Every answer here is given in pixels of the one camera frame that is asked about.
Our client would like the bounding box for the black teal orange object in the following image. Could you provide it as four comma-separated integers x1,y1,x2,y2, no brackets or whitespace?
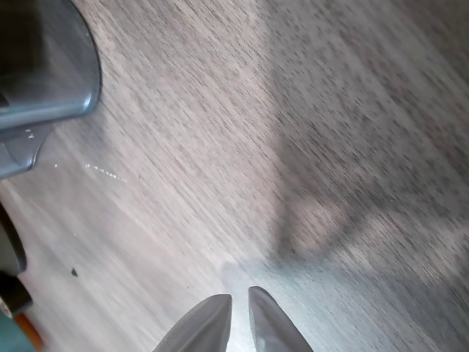
0,273,45,352

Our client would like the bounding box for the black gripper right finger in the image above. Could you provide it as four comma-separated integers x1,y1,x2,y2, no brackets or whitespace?
248,286,312,352

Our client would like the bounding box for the clear plastic blender jar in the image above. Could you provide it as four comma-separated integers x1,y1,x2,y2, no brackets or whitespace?
0,0,103,180

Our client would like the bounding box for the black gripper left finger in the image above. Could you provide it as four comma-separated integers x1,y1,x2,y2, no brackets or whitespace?
152,294,233,352

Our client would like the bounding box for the black round lid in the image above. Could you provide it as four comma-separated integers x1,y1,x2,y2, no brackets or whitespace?
0,203,29,276

